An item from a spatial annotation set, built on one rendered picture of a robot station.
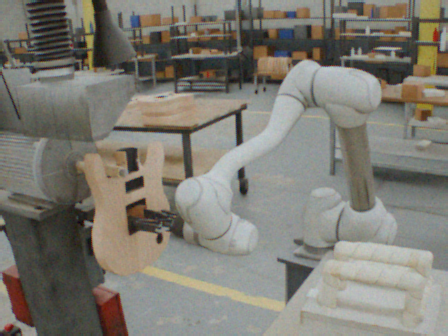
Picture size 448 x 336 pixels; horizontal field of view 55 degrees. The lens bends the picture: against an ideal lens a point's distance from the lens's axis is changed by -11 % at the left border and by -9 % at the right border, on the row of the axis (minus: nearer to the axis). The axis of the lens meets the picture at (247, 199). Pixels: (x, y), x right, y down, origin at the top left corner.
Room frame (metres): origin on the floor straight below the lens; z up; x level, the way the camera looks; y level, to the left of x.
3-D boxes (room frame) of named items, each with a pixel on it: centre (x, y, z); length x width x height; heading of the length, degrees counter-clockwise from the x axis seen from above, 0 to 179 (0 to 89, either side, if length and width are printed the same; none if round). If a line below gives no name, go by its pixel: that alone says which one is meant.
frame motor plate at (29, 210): (1.47, 0.76, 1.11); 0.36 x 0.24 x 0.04; 61
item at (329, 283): (0.75, -0.15, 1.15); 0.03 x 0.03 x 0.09
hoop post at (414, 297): (0.68, -0.30, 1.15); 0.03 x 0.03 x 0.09
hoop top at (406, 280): (0.72, -0.23, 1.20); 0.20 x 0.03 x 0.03; 63
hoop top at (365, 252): (0.79, -0.26, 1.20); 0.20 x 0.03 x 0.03; 63
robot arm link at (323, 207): (1.72, -0.31, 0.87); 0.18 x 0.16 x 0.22; 53
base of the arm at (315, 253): (1.74, -0.29, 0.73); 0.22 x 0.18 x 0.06; 53
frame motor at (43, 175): (1.44, 0.70, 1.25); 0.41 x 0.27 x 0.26; 61
